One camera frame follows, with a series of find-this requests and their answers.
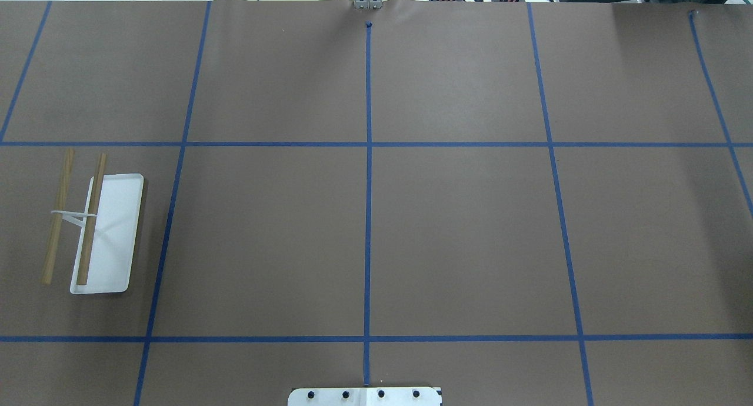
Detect white towel rack with wooden bars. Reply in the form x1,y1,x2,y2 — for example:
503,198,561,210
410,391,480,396
41,148,145,294

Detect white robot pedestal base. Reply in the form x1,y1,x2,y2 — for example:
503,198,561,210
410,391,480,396
287,387,443,405

